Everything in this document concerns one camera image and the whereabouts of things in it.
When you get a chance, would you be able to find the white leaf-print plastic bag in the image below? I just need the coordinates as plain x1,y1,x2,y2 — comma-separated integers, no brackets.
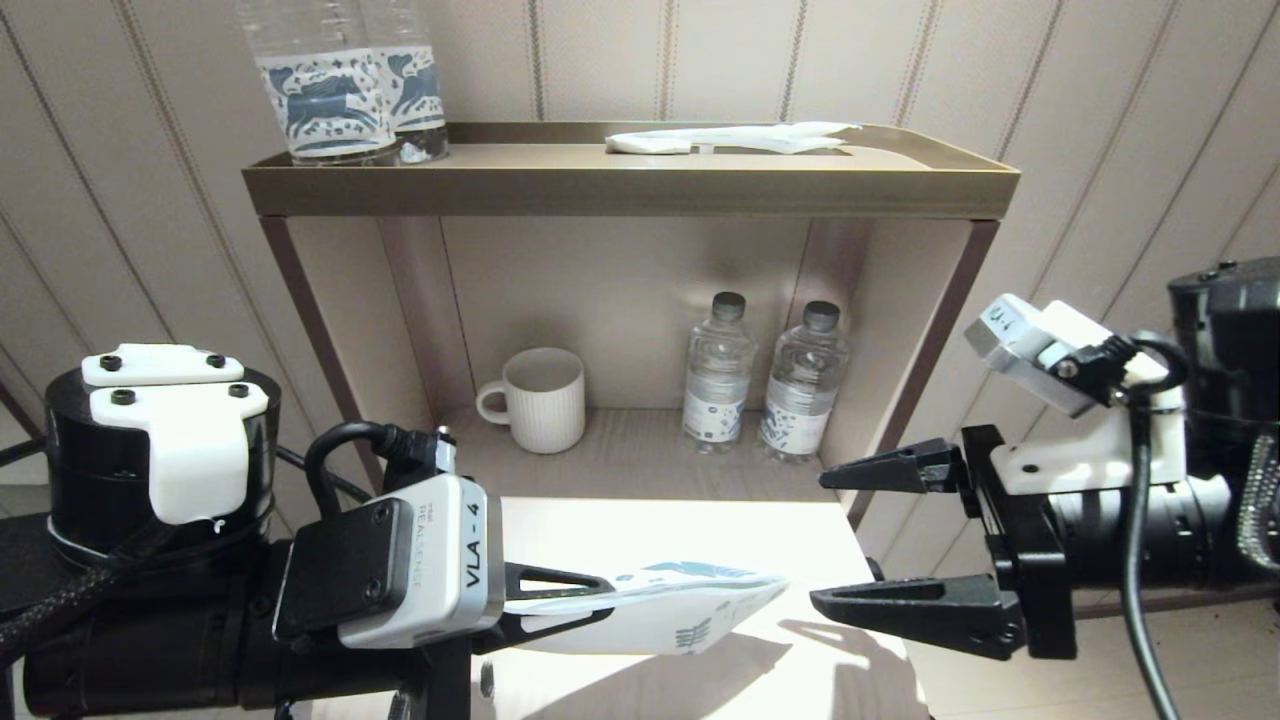
500,560,791,658

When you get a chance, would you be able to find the white left arm joint cover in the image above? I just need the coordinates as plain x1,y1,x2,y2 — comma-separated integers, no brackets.
80,343,271,528

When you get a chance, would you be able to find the small clear water bottle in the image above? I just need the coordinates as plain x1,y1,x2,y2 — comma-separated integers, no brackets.
757,300,851,464
681,291,756,456

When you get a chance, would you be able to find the white ribbed mug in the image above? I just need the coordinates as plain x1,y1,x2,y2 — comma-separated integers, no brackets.
477,347,587,456

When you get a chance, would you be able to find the white packet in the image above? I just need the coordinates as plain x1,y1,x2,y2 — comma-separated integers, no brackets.
690,122,863,156

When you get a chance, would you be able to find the bronze open shelf unit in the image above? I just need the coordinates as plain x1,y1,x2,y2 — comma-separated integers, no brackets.
242,121,1022,526

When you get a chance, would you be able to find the white folded sachet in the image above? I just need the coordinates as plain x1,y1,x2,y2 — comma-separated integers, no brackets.
605,134,693,156

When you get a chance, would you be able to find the large bottle blue deer label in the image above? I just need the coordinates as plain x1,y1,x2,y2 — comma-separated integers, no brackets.
358,0,451,163
235,0,401,166

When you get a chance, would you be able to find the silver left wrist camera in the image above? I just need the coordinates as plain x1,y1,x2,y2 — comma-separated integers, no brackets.
272,473,506,651

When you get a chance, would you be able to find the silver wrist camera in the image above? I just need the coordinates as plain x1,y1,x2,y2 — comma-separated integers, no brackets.
272,473,506,651
963,293,1136,419

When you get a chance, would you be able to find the black right camera cable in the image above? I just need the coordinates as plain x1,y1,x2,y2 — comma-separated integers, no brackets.
1048,330,1191,720

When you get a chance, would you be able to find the black camera cable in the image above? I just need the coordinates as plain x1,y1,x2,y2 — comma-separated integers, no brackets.
303,420,459,521
1048,330,1191,720

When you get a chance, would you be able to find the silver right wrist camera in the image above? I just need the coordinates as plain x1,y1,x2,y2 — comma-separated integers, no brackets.
963,293,1136,419

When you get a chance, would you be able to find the black left camera cable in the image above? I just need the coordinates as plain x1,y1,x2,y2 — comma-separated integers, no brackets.
303,420,459,521

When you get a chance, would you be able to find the braided right arm cable sleeve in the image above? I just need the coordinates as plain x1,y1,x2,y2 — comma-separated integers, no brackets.
1238,430,1280,576

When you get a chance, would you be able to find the braided arm cable sleeve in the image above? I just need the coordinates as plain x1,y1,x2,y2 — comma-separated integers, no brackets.
0,520,176,651
1238,430,1280,576

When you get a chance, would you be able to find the braided left arm cable sleeve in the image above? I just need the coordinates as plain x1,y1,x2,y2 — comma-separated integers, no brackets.
0,520,176,651

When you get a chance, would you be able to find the white wall fixture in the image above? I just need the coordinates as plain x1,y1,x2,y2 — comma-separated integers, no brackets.
0,385,51,488

